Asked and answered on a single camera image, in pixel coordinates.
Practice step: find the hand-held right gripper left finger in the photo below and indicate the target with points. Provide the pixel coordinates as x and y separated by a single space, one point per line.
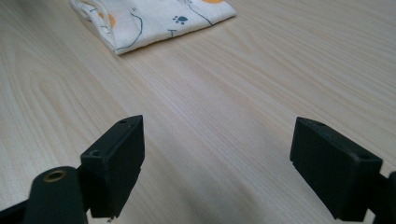
115 168

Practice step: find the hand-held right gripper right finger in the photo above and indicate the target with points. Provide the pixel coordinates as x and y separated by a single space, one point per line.
334 169

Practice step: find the white printed cloth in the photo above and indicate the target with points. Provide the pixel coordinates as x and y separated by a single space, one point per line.
155 21

